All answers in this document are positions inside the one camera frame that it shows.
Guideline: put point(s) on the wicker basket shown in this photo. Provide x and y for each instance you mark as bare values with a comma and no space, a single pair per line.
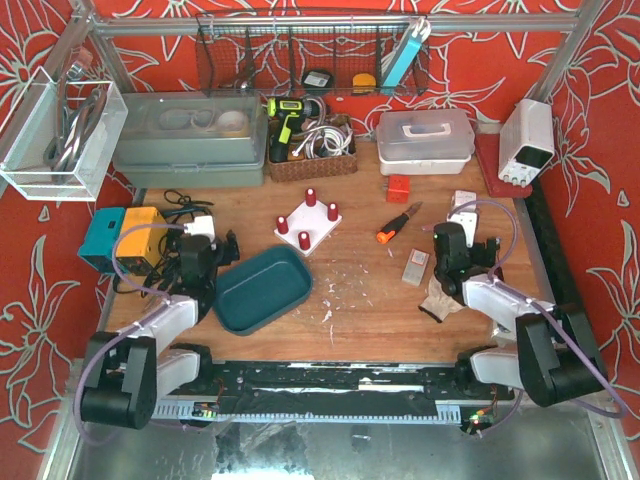
307,169

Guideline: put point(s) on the teal plastic tray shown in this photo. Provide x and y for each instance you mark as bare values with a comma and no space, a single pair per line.
261,289

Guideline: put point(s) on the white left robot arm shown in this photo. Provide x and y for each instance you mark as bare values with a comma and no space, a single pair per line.
126,372

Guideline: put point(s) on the orange cube power socket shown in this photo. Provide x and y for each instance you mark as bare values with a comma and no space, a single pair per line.
398,189

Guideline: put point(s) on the white bench power supply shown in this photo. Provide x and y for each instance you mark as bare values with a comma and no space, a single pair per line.
526,143

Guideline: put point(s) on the white plastic storage box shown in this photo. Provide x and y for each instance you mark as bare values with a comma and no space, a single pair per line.
424,142

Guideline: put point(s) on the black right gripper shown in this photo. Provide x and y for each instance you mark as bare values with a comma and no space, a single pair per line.
486,252

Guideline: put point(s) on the yellow teal soldering station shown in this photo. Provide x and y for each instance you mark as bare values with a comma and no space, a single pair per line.
138,253

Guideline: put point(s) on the white work glove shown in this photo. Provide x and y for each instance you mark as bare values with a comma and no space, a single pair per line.
437,305

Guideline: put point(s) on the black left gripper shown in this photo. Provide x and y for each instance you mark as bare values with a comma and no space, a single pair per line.
228,247

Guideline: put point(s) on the white cube power socket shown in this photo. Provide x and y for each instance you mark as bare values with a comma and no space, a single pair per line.
464,199

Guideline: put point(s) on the grey plastic toolbox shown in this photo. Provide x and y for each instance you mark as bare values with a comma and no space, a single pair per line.
188,140

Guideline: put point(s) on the clear acrylic bin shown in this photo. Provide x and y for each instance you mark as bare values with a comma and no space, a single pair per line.
58,142

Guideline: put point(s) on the black wire wall basket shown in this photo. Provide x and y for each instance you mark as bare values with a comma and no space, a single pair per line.
267,53

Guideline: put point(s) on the small red spring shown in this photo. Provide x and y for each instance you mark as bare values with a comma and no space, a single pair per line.
304,241
282,225

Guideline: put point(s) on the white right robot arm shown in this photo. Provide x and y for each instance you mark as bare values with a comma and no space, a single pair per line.
546,350

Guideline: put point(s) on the black mounting rail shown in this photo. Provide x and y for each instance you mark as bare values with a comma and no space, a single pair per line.
343,389

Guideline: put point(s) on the translucent box with warning label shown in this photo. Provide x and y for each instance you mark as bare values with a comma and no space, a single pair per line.
415,267

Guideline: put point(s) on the white peg base plate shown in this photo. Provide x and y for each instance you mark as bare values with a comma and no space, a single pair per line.
311,219

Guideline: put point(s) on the green cordless drill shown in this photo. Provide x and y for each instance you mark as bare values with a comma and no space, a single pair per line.
290,114

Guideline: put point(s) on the orange black screwdriver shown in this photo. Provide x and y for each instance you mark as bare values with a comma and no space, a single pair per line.
394,226

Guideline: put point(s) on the large red spring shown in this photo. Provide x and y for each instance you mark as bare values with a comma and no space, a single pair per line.
332,212
310,197

